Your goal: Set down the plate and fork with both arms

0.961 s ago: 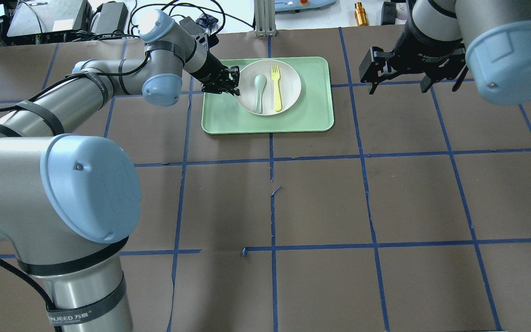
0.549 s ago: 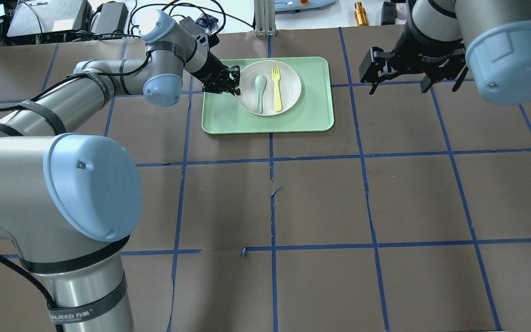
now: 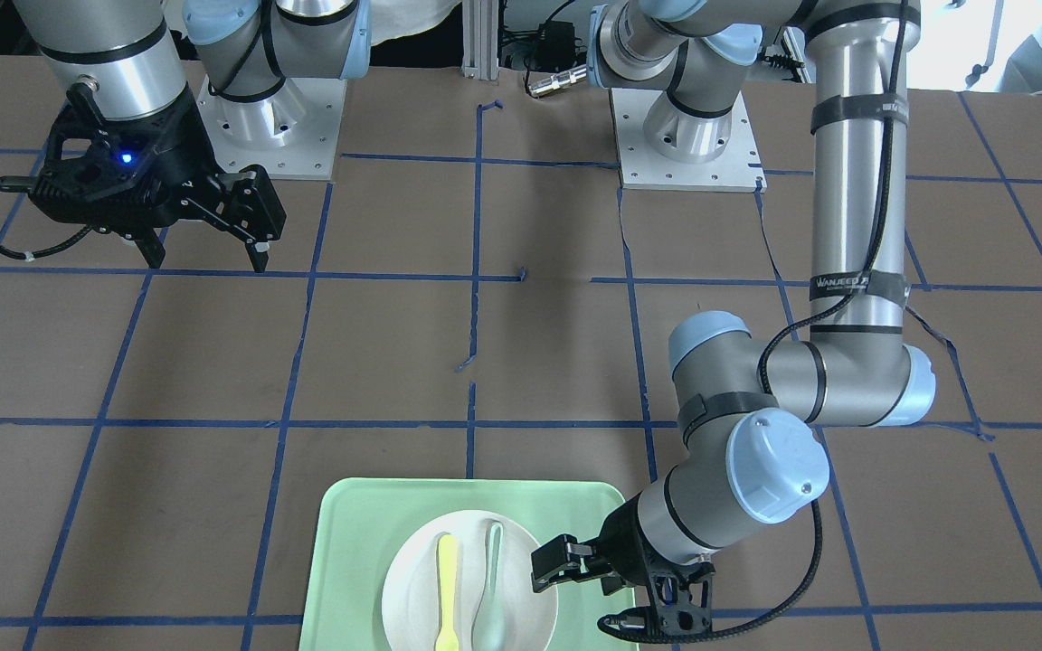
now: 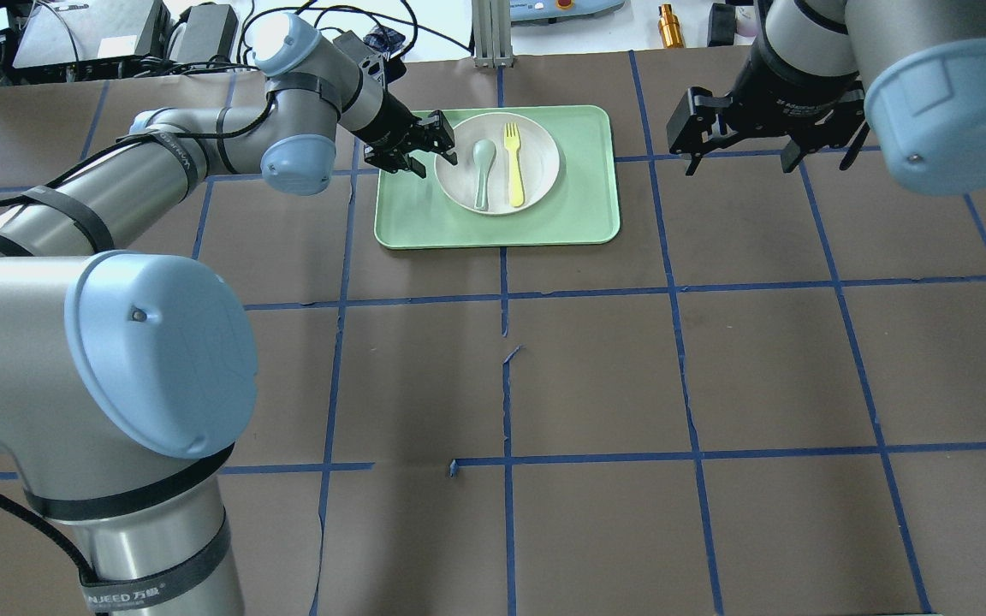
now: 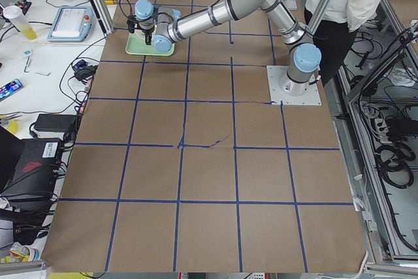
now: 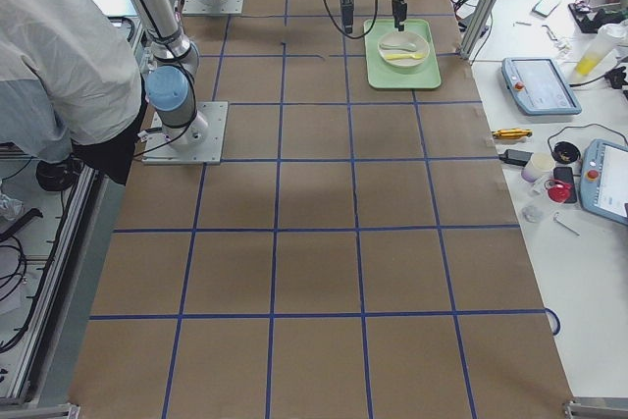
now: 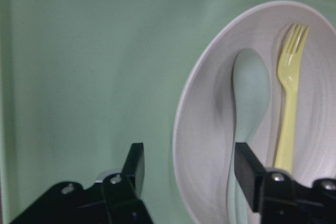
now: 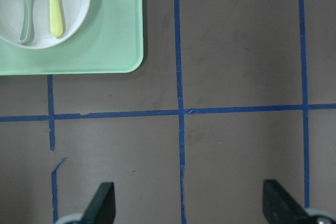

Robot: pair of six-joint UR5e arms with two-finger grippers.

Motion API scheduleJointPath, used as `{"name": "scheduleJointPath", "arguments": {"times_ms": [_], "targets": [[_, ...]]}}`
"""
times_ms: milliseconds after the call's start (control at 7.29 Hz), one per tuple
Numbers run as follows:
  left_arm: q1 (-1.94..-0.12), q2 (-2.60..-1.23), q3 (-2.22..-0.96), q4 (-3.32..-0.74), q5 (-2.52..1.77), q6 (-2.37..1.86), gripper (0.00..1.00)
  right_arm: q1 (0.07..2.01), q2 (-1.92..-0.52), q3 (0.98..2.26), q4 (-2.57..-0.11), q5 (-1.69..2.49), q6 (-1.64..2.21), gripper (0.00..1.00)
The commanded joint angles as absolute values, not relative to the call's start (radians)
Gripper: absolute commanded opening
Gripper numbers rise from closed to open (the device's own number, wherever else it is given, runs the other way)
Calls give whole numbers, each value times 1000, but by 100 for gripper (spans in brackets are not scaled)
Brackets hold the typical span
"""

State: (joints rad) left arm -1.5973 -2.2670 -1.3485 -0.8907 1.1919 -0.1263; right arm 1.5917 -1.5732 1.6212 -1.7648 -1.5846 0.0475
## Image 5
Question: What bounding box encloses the black power adapter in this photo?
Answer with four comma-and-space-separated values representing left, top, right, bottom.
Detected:
34, 114, 76, 133

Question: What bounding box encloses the squeeze bottle yellow liquid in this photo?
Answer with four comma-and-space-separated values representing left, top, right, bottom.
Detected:
3, 5, 37, 40

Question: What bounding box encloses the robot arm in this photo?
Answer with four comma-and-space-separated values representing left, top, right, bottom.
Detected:
127, 0, 321, 97

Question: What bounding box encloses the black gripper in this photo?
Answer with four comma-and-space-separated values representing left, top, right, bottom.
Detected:
142, 29, 153, 46

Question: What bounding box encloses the mint green tray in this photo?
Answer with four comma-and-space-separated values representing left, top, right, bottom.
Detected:
125, 31, 175, 56

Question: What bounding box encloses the person in white shirt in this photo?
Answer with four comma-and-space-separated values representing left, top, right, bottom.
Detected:
313, 0, 381, 85

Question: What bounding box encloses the smartphone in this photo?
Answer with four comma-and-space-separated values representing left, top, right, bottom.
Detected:
0, 79, 24, 101

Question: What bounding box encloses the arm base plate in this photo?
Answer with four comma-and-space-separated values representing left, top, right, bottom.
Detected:
266, 65, 322, 106

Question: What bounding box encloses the blue teach pendant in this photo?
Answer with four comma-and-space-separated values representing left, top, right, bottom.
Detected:
47, 7, 94, 42

